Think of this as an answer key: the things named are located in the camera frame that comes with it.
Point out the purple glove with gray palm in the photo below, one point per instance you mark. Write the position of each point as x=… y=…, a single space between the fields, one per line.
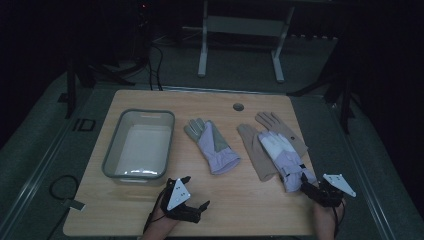
x=213 y=150

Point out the beige glove with dark button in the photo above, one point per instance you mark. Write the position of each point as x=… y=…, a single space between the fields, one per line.
x=283 y=128

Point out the gray plastic bin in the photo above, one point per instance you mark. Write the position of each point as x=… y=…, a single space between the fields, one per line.
x=143 y=150

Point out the person's right hand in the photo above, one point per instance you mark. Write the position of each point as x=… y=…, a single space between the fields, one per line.
x=325 y=218

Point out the white metal desk frame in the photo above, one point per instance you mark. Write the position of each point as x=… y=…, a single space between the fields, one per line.
x=240 y=26

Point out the gray table grommet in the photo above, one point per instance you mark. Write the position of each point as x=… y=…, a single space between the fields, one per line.
x=238 y=107

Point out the black metal stand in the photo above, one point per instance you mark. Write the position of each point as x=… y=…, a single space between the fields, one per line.
x=71 y=86
x=345 y=96

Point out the gray tape piece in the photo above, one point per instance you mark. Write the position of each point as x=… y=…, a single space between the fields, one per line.
x=74 y=204

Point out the purple glove with white fingers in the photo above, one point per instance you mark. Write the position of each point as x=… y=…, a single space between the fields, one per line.
x=283 y=155

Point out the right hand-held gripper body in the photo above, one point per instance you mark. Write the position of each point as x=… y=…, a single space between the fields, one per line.
x=330 y=191

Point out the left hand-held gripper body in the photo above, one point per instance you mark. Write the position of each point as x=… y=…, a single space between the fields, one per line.
x=178 y=196

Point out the plain beige glove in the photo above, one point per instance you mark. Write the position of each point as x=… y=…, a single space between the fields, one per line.
x=255 y=150

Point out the person's left hand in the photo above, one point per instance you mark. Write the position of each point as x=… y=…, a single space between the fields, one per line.
x=160 y=225

